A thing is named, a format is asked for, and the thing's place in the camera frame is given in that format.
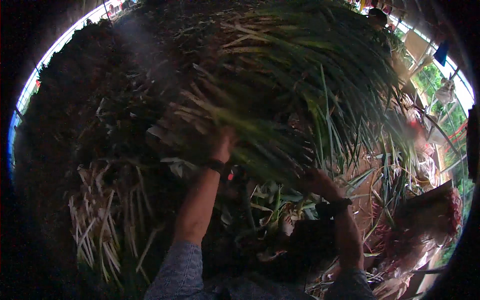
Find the person's right hand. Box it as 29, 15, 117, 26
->
299, 168, 343, 204

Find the person's left hand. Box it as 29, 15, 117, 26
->
211, 127, 238, 164

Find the large bundle of green onions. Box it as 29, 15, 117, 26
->
147, 0, 418, 185

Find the black wrist band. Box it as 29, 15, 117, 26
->
207, 159, 232, 181
315, 198, 353, 220

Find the heap of onion leaf scraps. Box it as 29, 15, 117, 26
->
225, 176, 379, 263

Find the brown cardboard sheet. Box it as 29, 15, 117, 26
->
392, 180, 455, 244

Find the dark heap of green onions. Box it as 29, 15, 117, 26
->
13, 15, 196, 211

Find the person's body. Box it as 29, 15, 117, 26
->
144, 240, 377, 300

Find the pale-stalked onion bundle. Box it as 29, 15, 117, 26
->
67, 161, 166, 287

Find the white hanging bag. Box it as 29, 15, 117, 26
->
435, 77, 457, 106

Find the blue hanging cloth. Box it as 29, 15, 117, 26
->
433, 40, 450, 67

